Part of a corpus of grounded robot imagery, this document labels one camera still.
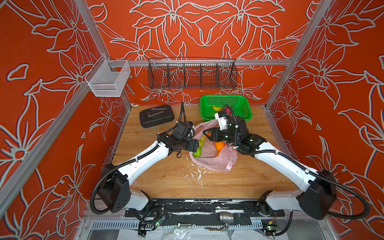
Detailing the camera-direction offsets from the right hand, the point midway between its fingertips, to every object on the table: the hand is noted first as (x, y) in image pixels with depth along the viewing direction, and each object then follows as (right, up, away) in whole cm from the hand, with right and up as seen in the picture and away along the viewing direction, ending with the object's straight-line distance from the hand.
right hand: (204, 130), depth 74 cm
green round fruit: (-3, -15, +14) cm, 20 cm away
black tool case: (-32, +9, +30) cm, 45 cm away
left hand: (-6, -6, +7) cm, 11 cm away
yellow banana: (+15, +15, +43) cm, 48 cm away
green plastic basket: (+16, +20, +44) cm, 51 cm away
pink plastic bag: (+4, -18, +12) cm, 22 cm away
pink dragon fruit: (+20, +12, +34) cm, 41 cm away
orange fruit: (+11, -10, +14) cm, 20 cm away
